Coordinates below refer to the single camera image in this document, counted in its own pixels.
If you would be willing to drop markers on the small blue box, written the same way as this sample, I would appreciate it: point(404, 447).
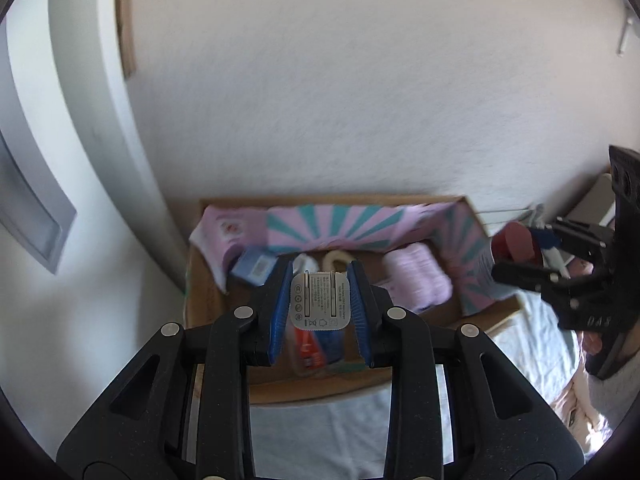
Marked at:
point(252, 267)

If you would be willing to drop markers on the red lid jar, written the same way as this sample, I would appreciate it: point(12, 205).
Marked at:
point(515, 242)

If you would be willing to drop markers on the white door frame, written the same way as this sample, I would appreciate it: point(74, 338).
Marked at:
point(110, 110)

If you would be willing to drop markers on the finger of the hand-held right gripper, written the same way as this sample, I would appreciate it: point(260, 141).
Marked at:
point(530, 277)
point(575, 235)

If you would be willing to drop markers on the white charger plug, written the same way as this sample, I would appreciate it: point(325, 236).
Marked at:
point(320, 300)

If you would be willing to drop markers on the floral bed sheet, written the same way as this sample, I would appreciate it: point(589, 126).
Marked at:
point(530, 350)

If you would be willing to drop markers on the pink printed cardboard box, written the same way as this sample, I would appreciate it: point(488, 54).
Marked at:
point(210, 320)

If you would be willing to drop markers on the cream scrunchie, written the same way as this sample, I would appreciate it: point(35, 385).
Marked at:
point(330, 260)

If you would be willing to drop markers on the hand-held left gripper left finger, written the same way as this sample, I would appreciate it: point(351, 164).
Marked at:
point(280, 310)

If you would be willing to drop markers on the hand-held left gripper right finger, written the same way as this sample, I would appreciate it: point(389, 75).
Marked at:
point(360, 310)

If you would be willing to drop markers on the pink fluffy towel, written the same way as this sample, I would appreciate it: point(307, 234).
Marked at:
point(415, 275)

